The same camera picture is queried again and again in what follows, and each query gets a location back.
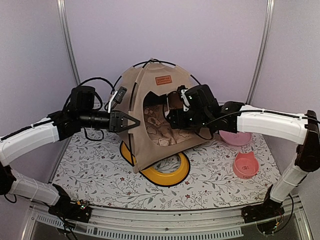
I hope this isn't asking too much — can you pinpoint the pink cat-ear bowl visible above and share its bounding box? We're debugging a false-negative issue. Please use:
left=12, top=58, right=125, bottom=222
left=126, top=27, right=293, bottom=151
left=232, top=151, right=259, bottom=180

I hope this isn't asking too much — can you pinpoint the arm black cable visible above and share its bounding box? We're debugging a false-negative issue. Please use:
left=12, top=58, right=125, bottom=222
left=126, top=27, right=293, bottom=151
left=164, top=99, right=320, bottom=226
left=62, top=77, right=116, bottom=113

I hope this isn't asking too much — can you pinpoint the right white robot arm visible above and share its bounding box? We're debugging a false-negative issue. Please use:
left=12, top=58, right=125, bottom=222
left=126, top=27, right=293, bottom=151
left=165, top=84, right=320, bottom=218

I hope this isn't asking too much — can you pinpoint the beige fabric pet tent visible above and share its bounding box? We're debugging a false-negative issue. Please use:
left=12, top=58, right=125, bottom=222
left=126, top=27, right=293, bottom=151
left=115, top=59, right=211, bottom=173

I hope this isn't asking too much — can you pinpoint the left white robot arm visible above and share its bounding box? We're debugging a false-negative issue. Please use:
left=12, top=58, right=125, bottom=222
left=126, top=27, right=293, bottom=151
left=0, top=86, right=140, bottom=217

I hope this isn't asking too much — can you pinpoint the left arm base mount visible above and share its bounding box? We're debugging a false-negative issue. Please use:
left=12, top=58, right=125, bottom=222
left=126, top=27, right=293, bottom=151
left=48, top=184, right=92, bottom=223

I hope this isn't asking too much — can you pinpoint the right aluminium frame post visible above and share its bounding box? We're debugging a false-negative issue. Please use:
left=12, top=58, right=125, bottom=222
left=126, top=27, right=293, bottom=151
left=246, top=0, right=275, bottom=105

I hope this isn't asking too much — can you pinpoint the yellow double bowl holder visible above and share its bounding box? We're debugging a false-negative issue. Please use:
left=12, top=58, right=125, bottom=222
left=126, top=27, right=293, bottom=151
left=119, top=141, right=191, bottom=187

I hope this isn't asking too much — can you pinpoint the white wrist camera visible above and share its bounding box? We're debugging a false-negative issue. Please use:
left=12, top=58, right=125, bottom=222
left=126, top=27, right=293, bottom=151
left=177, top=85, right=190, bottom=112
left=105, top=86, right=127, bottom=113

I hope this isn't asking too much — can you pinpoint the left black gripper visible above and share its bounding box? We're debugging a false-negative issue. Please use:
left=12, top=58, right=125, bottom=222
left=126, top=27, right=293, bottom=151
left=79, top=109, right=140, bottom=132

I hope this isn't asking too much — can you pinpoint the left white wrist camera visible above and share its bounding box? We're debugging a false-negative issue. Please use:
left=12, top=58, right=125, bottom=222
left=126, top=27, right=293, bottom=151
left=105, top=86, right=127, bottom=113

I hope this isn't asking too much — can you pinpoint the brown patterned pet cushion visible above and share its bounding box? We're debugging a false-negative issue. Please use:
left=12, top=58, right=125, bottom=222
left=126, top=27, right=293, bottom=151
left=143, top=104, right=195, bottom=147

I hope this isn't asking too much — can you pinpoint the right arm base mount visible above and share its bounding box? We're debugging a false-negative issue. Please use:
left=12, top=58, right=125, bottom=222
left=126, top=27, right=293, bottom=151
left=241, top=185, right=285, bottom=235

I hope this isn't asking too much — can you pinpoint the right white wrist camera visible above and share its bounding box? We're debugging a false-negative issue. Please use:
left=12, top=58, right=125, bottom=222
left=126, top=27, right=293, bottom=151
left=177, top=85, right=190, bottom=112

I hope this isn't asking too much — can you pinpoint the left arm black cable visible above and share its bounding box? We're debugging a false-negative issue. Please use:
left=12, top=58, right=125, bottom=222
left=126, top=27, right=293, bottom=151
left=62, top=77, right=116, bottom=113

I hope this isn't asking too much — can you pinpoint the front aluminium table rail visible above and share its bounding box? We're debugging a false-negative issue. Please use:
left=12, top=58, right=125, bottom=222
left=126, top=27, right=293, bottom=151
left=21, top=196, right=315, bottom=240

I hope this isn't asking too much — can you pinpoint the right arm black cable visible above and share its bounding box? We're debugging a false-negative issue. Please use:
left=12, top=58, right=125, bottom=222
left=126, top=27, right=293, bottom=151
left=164, top=99, right=320, bottom=226

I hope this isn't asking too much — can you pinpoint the aluminium frame post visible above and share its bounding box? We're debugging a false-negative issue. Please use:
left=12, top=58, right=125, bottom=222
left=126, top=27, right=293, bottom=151
left=246, top=0, right=275, bottom=105
left=56, top=0, right=81, bottom=85

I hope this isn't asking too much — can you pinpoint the pink flat plate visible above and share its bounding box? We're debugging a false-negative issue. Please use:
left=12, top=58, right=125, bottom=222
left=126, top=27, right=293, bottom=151
left=219, top=130, right=252, bottom=147

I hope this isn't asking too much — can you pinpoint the left aluminium frame post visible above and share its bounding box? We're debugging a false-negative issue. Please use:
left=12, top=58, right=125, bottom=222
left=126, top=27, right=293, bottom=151
left=56, top=0, right=81, bottom=85

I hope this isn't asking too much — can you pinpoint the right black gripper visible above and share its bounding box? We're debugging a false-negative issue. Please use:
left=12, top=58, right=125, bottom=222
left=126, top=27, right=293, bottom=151
left=167, top=107, right=212, bottom=129

